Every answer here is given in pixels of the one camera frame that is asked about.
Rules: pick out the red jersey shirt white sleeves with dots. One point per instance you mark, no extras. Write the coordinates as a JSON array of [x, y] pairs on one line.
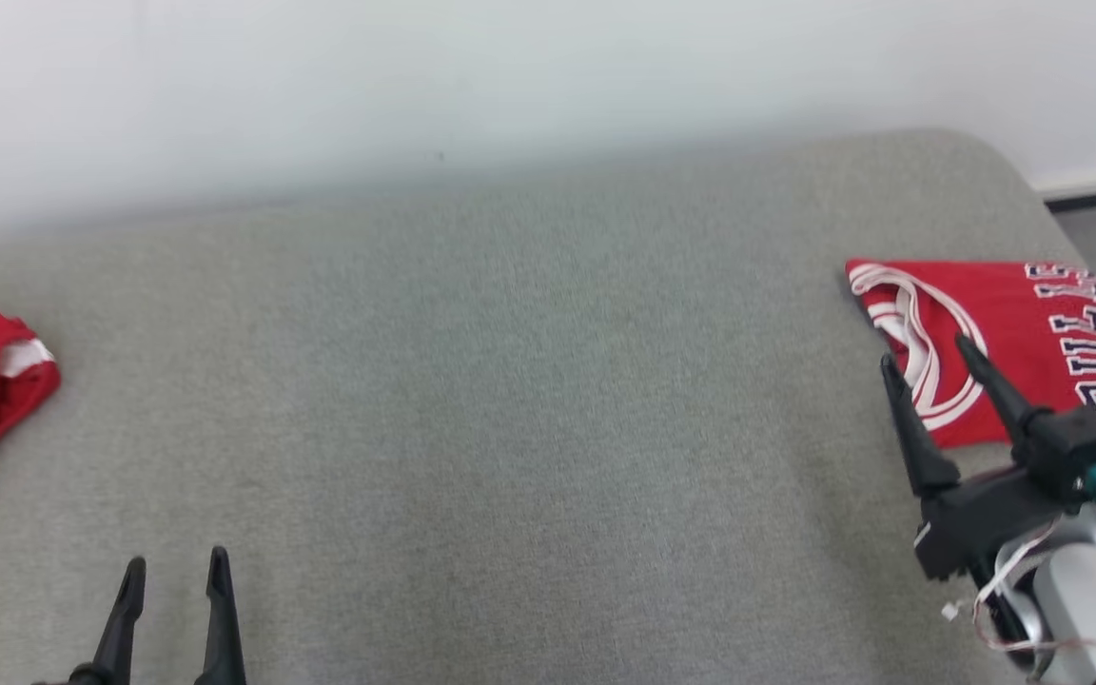
[[1014, 314]]

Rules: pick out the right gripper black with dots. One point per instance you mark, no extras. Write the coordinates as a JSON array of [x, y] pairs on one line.
[[976, 518]]

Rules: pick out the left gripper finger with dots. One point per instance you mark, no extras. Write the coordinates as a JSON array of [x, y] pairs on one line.
[[221, 637], [122, 637]]

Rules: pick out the grey fabric sofa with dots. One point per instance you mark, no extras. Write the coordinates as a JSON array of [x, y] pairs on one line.
[[510, 400]]

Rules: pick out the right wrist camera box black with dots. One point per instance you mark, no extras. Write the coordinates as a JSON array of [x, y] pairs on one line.
[[1071, 447]]

